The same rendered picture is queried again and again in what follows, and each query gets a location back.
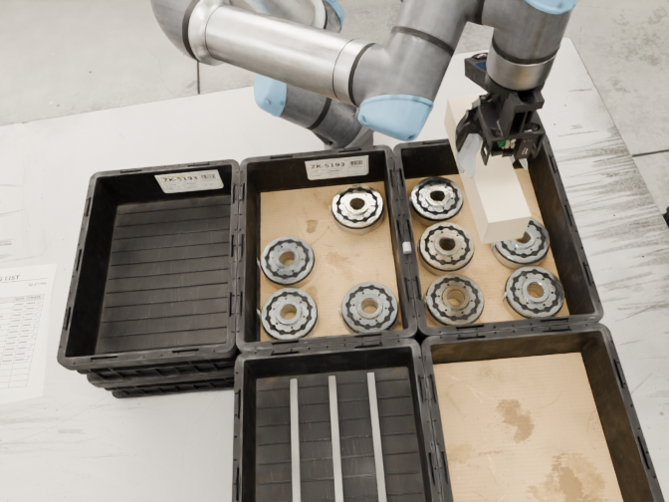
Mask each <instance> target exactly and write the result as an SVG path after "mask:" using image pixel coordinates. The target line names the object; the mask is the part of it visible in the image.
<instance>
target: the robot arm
mask: <svg viewBox="0 0 669 502"><path fill-rule="evenodd" d="M244 1H245V2H247V3H248V4H249V5H250V6H251V7H252V8H254V9H255V10H256V11H257V12H255V11H251V10H247V9H244V8H240V7H236V5H235V4H234V2H233V1H232V0H150V5H151V8H152V11H153V14H154V17H155V19H156V21H157V23H158V25H159V27H160V29H161V30H162V32H163V33H164V35H165V36H166V37H167V38H168V40H169V41H170V42H171V43H172V44H173V45H174V46H175V47H176V49H178V50H179V51H180V52H181V53H183V54H184V55H185V56H187V57H188V58H190V59H192V60H195V61H197V62H199V63H202V64H205V65H208V66H220V65H223V64H224V63H226V64H229V65H232V66H235V67H238V68H241V69H244V70H247V71H250V72H253V73H256V76H255V81H254V99H255V102H256V104H257V106H258V107H259V108H260V109H261V110H263V111H265V112H267V113H269V114H271V115H272V116H273V117H276V118H280V119H283V120H285V121H287V122H290V123H292V124H294V125H297V126H301V127H303V128H305V129H308V130H310V131H311V132H312V133H313V134H314V135H315V136H316V137H317V138H318V139H320V140H321V141H322V142H323V143H324V144H325V145H327V146H329V147H331V148H333V149H337V148H345V147H347V146H348V145H349V144H350V143H351V142H352V141H353V140H354V139H355V137H356V136H357V134H358V133H359V131H360V129H361V127H362V126H366V127H368V128H370V129H372V130H375V131H377V132H379V133H382V134H385V135H387V136H389V137H392V138H395V139H398V140H402V141H413V140H415V139H417V138H418V136H419V134H420V132H421V130H422V129H423V127H424V125H425V123H426V121H427V119H428V117H429V115H430V113H431V112H432V110H433V108H434V101H435V99H436V96H437V94H438V91H439V89H440V86H441V84H442V81H443V79H444V77H445V74H446V72H447V69H448V67H449V64H450V62H451V59H452V57H453V54H454V53H455V50H456V48H457V45H458V43H459V40H460V38H461V36H462V33H463V31H464V28H465V26H466V23H467V22H471V23H475V24H478V25H481V26H484V25H486V26H489V27H493V28H494V32H493V36H492V39H491V44H490V49H489V52H485V53H479V54H474V55H473V56H472V57H470V58H465V59H464V71H465V77H467V78H468V79H469V80H471V81H472V82H474V83H475V84H476V85H478V86H479V87H480V88H482V89H483V90H485V91H486V92H487V94H485V95H479V98H478V99H477V100H476V101H474V102H473V103H472V108H471V110H466V113H465V114H464V116H463V117H462V118H461V119H460V120H459V122H458V124H457V126H456V130H455V145H456V148H455V151H456V163H457V166H458V169H459V171H460V173H464V171H465V172H466V174H467V175H468V177H469V178H473V177H474V175H475V173H476V155H477V153H478V151H479V149H480V146H481V142H482V141H483V143H482V147H481V151H480V153H481V156H482V159H483V162H484V165H487V163H488V160H489V156H496V155H501V156H502V157H507V156H508V157H509V158H510V160H511V163H513V162H514V161H515V160H519V161H520V163H521V165H522V166H523V168H524V170H527V169H528V163H527V160H526V158H528V157H529V154H530V151H531V152H532V154H533V157H534V158H536V157H537V155H538V152H539V150H540V147H541V145H542V142H543V140H544V137H545V135H546V130H545V128H544V125H543V123H542V121H541V118H540V116H539V114H538V111H537V110H541V109H542V108H543V106H544V103H545V99H544V97H543V94H542V89H543V88H544V86H545V83H546V80H547V78H548V77H549V75H550V73H551V70H552V67H553V64H554V62H555V59H556V56H557V53H558V50H559V49H560V43H561V41H562V38H563V35H564V32H565V30H566V27H567V24H568V21H569V18H570V16H571V13H572V10H573V8H574V7H575V5H576V3H577V1H578V0H398V1H400V2H401V3H402V4H401V6H400V9H399V11H398V14H397V16H396V19H395V21H394V24H393V27H392V29H391V32H390V34H389V37H388V39H387V42H386V44H385V45H381V44H376V43H374V42H370V41H366V40H362V39H358V38H355V37H352V36H348V35H344V34H340V31H341V28H342V22H343V19H344V12H343V9H342V7H341V6H340V4H339V3H338V2H337V1H336V0H244ZM536 135H539V136H540V140H539V143H538V145H537V147H536V146H535V143H534V141H535V138H536ZM484 148H485V149H486V151H487V154H486V153H485V150H484Z"/></svg>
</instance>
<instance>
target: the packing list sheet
mask: <svg viewBox="0 0 669 502"><path fill-rule="evenodd" d="M56 269H57V263H55V264H45V265H35V266H25V267H15V268H5V269H0V404H1V403H7V402H12V401H17V400H23V399H28V398H34V397H39V396H43V390H44V379H45V367H46V355H47V344H48V333H49V322H50V310H51V299H52V289H53V284H54V279H55V274H56Z"/></svg>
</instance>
